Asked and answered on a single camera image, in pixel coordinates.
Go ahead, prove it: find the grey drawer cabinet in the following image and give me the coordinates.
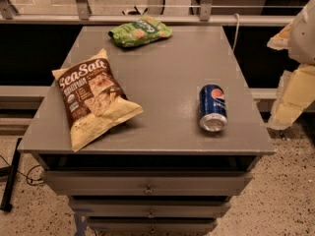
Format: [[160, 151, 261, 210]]
[[19, 27, 274, 221]]

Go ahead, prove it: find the green chip bag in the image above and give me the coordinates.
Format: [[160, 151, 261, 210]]
[[108, 15, 172, 48]]

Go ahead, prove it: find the middle grey drawer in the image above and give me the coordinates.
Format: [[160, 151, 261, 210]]
[[70, 200, 230, 218]]

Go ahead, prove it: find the top grey drawer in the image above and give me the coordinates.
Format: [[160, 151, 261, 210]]
[[41, 171, 253, 197]]

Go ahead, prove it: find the grey drawer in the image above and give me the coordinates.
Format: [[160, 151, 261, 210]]
[[70, 200, 230, 218], [41, 171, 253, 197], [87, 219, 217, 233]]

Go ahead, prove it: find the brown sea salt chip bag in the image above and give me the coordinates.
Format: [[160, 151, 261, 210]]
[[52, 49, 143, 152]]

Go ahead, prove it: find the black floor stand leg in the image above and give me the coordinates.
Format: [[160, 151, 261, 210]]
[[0, 138, 22, 212]]

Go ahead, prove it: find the blue pepsi can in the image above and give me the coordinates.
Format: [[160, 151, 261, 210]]
[[199, 84, 227, 133]]

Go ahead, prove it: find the metal railing frame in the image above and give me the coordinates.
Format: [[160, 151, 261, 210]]
[[0, 0, 315, 28]]

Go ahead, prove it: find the black floor cable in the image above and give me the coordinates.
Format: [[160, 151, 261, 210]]
[[0, 154, 44, 187]]

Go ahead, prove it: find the bottom grey drawer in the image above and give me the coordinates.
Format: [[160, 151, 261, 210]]
[[87, 219, 217, 233]]

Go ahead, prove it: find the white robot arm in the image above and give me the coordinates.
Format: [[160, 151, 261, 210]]
[[267, 0, 315, 130]]

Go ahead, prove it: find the white hanging cable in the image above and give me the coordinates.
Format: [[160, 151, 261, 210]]
[[231, 13, 241, 53]]

